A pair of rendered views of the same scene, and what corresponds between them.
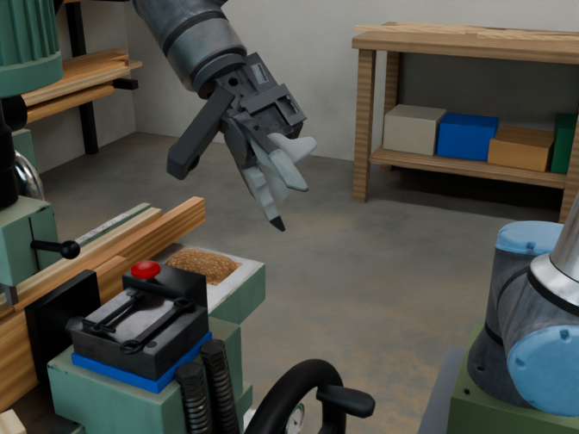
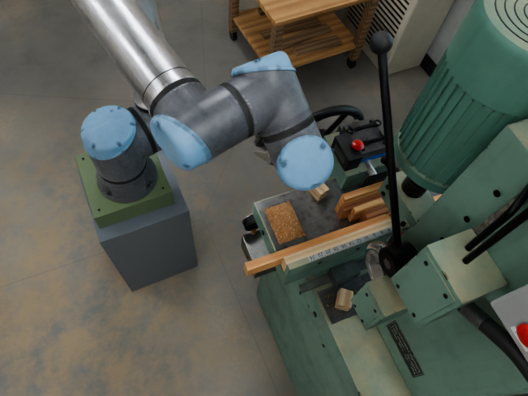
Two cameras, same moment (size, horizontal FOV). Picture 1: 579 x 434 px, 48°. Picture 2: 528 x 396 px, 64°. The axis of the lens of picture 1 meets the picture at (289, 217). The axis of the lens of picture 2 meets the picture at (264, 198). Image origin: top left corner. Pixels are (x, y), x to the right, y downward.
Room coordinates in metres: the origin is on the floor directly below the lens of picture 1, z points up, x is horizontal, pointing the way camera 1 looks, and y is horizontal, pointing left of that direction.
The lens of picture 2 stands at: (1.23, 0.33, 1.83)
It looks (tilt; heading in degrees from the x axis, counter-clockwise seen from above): 61 degrees down; 213
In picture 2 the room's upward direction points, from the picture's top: 10 degrees clockwise
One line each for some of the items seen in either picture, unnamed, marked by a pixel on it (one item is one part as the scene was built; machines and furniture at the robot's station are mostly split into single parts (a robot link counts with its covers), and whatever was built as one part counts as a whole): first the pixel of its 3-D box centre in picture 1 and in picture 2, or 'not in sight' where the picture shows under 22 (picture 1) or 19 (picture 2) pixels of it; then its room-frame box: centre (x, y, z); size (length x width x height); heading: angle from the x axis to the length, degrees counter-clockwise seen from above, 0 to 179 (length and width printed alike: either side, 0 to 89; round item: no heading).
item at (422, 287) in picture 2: not in sight; (441, 281); (0.86, 0.44, 1.23); 0.09 x 0.08 x 0.15; 64
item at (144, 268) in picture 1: (146, 269); (357, 144); (0.58, 0.15, 1.02); 0.03 x 0.03 x 0.01
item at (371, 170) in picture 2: (89, 331); (372, 174); (0.57, 0.21, 0.95); 0.09 x 0.07 x 0.09; 154
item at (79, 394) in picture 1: (152, 379); (353, 158); (0.54, 0.14, 0.91); 0.15 x 0.14 x 0.09; 154
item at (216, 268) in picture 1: (199, 261); (284, 220); (0.81, 0.13, 0.91); 0.10 x 0.07 x 0.02; 64
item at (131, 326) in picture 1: (151, 316); (359, 141); (0.54, 0.14, 0.99); 0.13 x 0.11 x 0.06; 154
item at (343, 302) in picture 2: not in sight; (344, 299); (0.83, 0.35, 0.82); 0.04 x 0.03 x 0.04; 28
